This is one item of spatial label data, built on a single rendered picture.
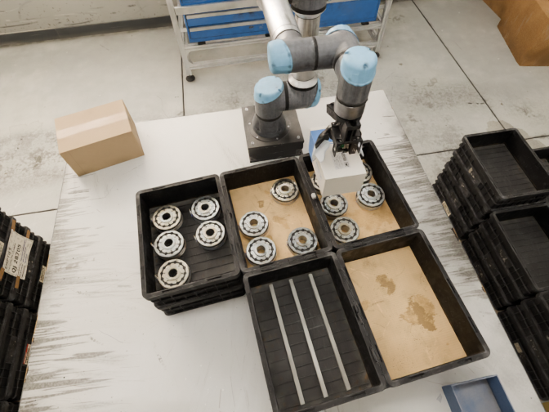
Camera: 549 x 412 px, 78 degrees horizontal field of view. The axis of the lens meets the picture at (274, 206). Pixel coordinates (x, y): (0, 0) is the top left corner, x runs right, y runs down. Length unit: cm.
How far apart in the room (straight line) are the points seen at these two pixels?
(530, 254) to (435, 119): 134
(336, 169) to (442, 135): 196
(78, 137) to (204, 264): 81
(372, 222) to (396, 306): 30
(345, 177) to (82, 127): 118
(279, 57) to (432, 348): 92
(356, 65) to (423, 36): 307
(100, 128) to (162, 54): 200
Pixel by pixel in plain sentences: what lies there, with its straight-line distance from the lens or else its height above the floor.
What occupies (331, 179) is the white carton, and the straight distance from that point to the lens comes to 97.
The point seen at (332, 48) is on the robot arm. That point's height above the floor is 144.
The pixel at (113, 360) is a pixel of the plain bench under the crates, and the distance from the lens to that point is 134.
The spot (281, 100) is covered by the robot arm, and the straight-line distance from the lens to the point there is 140.
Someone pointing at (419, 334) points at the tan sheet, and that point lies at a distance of 118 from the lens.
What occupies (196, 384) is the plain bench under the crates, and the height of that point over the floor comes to 70.
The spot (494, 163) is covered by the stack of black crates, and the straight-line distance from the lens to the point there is 214.
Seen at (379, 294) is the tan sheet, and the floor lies 83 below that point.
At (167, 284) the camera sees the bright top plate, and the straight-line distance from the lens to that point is 117.
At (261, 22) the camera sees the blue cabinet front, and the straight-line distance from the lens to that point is 297.
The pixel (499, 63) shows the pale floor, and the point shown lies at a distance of 377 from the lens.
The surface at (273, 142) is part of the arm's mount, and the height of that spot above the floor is 80.
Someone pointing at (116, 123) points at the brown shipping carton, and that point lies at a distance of 166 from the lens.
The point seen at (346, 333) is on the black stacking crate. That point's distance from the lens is 112.
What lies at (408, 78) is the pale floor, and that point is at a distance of 327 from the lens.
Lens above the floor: 191
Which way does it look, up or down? 59 degrees down
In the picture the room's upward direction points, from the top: 2 degrees counter-clockwise
